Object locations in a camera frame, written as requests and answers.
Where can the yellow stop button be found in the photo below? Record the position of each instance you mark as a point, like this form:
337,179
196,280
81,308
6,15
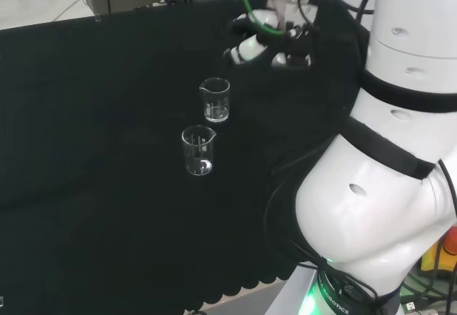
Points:
441,258

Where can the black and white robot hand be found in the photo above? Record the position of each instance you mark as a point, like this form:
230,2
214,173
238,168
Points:
250,49

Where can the clear glass beaker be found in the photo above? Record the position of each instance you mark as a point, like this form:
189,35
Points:
197,150
215,100

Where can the black bench cloth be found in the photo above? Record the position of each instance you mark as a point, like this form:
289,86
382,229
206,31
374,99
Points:
125,133

